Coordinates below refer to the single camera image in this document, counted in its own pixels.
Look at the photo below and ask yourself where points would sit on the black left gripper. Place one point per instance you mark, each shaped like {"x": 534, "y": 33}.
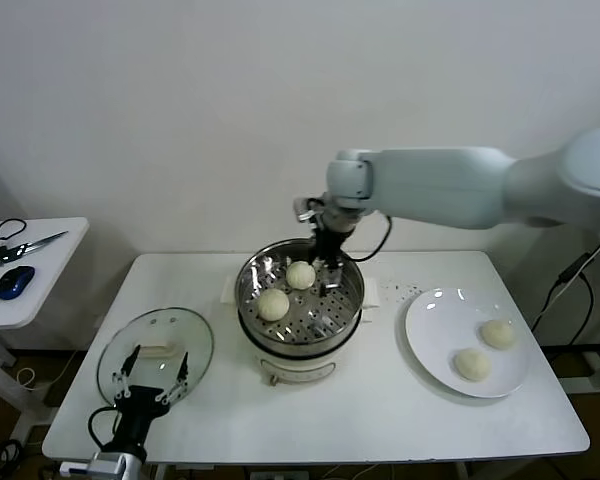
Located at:
{"x": 137, "y": 415}

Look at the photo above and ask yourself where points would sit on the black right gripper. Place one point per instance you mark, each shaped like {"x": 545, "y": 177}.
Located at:
{"x": 330, "y": 242}

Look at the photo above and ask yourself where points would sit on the white steamed baozi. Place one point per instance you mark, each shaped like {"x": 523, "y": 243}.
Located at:
{"x": 472, "y": 365}
{"x": 498, "y": 334}
{"x": 273, "y": 304}
{"x": 300, "y": 275}

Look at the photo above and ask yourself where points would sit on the round glass pot lid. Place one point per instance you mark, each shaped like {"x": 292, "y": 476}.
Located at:
{"x": 200, "y": 340}

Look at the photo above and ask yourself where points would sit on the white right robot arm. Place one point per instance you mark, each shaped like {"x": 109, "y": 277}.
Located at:
{"x": 430, "y": 185}

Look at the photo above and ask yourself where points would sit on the perforated steel steamer basket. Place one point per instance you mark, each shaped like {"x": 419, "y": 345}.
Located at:
{"x": 252, "y": 280}

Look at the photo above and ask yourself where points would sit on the white electric cooker pot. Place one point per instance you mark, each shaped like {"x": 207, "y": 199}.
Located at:
{"x": 300, "y": 370}

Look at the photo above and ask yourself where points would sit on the white round plate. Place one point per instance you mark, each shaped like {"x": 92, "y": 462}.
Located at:
{"x": 430, "y": 340}

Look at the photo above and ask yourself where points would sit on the white side table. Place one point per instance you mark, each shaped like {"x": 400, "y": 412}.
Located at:
{"x": 55, "y": 280}

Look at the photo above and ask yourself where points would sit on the blue computer mouse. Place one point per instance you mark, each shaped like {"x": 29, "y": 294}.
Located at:
{"x": 15, "y": 282}

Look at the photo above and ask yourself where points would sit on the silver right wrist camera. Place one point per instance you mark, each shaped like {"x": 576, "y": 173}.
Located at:
{"x": 305, "y": 210}

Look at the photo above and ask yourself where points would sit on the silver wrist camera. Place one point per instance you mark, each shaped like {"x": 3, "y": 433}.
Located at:
{"x": 75, "y": 468}
{"x": 305, "y": 210}

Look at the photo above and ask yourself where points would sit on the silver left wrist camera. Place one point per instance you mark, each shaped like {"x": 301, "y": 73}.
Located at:
{"x": 75, "y": 468}

